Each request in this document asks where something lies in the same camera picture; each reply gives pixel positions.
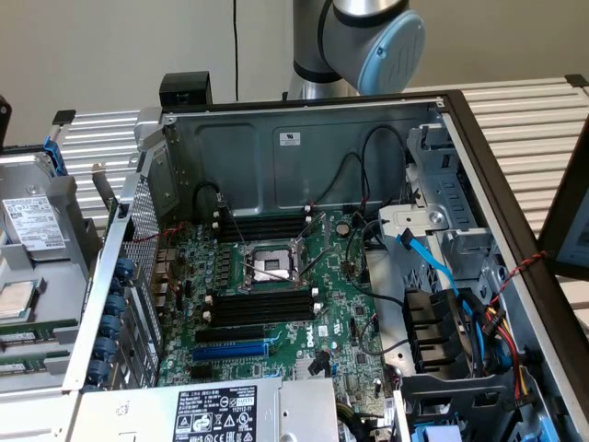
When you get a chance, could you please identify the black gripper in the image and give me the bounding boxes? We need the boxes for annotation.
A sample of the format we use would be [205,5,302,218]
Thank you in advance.
[0,94,12,145]

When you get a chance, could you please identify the RAM slot white latches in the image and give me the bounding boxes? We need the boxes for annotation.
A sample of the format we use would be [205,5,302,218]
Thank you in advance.
[212,219,313,238]
[212,206,312,225]
[204,287,319,307]
[202,302,322,322]

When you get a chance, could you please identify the silver hard disk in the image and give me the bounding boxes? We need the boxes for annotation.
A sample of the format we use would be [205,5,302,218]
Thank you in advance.
[0,154,70,263]

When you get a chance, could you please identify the grey parts rack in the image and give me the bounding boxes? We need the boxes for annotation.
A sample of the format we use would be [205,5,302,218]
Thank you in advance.
[0,133,105,393]

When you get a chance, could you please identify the black box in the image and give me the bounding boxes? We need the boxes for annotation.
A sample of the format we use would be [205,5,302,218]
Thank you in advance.
[158,72,214,109]

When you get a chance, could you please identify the silver CPU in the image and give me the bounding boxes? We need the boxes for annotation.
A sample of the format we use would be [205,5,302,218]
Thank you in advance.
[0,280,39,321]

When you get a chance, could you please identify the blue card retention clip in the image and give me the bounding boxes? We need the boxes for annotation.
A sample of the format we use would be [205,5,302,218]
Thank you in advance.
[115,256,135,283]
[100,315,122,340]
[94,337,117,363]
[87,358,112,384]
[106,294,128,319]

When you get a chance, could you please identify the thin metal locking lever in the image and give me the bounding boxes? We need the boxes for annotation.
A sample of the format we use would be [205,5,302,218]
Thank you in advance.
[242,262,298,283]
[215,191,248,245]

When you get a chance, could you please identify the CPU socket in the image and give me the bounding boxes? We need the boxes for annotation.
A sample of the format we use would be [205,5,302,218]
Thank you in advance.
[237,238,309,294]

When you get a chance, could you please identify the long black expansion slot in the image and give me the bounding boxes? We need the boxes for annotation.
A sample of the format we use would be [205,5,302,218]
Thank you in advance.
[193,324,267,344]

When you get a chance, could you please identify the grey power supply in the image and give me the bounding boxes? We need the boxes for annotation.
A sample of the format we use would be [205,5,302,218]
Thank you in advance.
[68,375,341,442]

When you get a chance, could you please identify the open metal PC case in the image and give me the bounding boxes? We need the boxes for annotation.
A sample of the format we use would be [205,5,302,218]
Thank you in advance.
[62,89,589,442]

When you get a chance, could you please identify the blue expansion slot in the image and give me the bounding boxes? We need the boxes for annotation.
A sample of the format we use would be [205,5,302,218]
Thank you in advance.
[191,340,271,362]

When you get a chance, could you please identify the green motherboard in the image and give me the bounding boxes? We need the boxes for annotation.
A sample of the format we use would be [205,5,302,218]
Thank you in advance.
[156,209,401,415]

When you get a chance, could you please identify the metal disk bay cage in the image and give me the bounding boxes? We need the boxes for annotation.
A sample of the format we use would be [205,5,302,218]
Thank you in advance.
[376,123,499,296]

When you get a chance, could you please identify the black plastic fan shroud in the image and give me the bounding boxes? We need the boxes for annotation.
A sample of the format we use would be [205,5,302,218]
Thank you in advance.
[402,287,479,377]

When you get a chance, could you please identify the blue plastic disk carrier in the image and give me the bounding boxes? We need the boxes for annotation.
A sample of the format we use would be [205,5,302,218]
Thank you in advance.
[411,413,466,442]

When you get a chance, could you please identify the dark metal disk bay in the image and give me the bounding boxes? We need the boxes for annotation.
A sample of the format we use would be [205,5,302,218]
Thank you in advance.
[394,371,553,442]

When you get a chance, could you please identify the black framed monitor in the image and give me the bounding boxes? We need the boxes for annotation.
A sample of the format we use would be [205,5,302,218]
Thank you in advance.
[536,123,589,280]

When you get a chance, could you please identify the blue plastic disk rail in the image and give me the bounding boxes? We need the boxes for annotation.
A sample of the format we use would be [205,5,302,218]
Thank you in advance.
[41,133,69,179]

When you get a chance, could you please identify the graphics card with bracket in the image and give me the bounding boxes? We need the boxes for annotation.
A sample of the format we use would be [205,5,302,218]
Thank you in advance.
[90,161,120,237]

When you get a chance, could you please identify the red black twisted wire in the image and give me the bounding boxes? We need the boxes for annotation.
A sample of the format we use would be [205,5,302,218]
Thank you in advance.
[487,250,549,310]
[132,220,191,297]

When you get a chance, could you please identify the black wire with plug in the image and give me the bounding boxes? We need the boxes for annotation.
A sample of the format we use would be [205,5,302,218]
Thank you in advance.
[191,181,232,223]

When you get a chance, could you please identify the thin black cable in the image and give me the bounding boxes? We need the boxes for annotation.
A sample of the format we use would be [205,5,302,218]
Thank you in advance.
[232,0,241,103]

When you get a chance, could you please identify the black wire low loop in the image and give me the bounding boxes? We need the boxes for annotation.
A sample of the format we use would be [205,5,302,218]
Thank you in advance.
[316,152,365,207]

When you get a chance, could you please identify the black wire tall loop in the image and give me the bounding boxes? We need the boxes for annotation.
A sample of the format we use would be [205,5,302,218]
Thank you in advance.
[360,125,411,206]

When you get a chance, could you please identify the black wire over board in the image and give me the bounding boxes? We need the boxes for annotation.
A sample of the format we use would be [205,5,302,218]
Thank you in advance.
[341,218,409,308]

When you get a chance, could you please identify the black wire plug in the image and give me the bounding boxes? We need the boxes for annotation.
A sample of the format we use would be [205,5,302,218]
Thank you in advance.
[307,350,333,377]

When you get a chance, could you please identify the blue flat data wire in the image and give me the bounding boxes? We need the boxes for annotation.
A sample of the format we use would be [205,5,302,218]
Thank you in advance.
[395,227,490,343]

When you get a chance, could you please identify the grey wire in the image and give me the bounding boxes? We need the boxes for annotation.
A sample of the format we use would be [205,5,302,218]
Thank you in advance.
[360,312,411,356]

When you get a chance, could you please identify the coloured power wire bundle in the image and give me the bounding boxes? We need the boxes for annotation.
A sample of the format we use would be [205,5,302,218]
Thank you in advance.
[459,294,536,407]

